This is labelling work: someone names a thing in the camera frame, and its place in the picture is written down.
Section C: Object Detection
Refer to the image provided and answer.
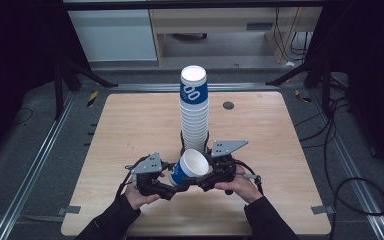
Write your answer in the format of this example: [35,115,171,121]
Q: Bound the yellow black tape strip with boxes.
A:
[294,89,313,104]
[86,90,99,108]

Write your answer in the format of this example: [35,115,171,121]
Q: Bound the stack of paper cups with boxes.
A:
[179,65,210,154]

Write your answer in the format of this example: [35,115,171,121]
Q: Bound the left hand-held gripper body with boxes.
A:
[130,151,173,200]

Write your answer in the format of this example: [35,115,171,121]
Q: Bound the person's right hand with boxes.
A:
[214,165,264,205]

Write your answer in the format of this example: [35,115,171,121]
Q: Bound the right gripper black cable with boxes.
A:
[234,159,265,196]

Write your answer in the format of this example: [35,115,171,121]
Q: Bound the person's left hand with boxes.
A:
[124,181,163,211]

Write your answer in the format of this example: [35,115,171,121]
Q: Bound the looped black floor cable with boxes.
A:
[294,96,384,240]

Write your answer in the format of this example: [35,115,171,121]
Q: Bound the black cup holder stand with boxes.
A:
[179,130,211,158]

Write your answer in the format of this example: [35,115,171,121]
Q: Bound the metal floor rail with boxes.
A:
[308,89,384,240]
[0,91,78,240]

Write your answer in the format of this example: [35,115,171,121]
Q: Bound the hanging black cables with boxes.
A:
[273,7,312,63]

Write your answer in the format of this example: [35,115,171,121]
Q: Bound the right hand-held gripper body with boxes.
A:
[206,139,249,188]

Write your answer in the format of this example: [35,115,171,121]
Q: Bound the black metal stand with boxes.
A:
[53,59,119,121]
[265,59,333,116]

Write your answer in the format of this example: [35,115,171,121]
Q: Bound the thin black floor cable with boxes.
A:
[7,107,34,128]

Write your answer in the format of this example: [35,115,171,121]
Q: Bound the white cabinet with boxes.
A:
[67,9,158,63]

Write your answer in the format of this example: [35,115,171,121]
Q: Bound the blue white paper cup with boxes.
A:
[168,148,211,187]

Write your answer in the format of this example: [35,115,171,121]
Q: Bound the grey tape piece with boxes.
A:
[57,205,82,216]
[311,205,336,215]

